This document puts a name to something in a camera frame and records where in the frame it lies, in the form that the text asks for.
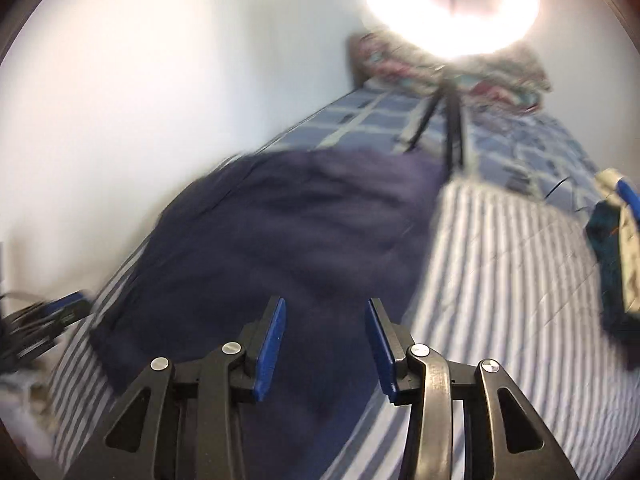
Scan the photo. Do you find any navy quilted puffer jacket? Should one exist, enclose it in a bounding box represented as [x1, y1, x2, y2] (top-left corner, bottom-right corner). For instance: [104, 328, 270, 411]
[90, 148, 444, 479]

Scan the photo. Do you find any blue checked bed sheet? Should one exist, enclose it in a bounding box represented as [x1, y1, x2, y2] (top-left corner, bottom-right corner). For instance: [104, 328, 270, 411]
[266, 84, 600, 216]

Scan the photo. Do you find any blue garment pile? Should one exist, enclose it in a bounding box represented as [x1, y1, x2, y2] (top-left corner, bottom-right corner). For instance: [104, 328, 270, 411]
[586, 168, 639, 363]

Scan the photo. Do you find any black tripod stand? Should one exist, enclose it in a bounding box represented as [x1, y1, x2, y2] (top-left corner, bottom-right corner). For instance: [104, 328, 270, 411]
[406, 66, 469, 176]

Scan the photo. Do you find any folded floral quilt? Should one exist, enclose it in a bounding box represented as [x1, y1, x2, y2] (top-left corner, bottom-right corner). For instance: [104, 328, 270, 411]
[352, 30, 552, 114]

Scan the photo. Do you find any bright ring light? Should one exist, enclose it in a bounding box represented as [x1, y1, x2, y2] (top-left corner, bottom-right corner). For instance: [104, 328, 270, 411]
[361, 0, 540, 61]

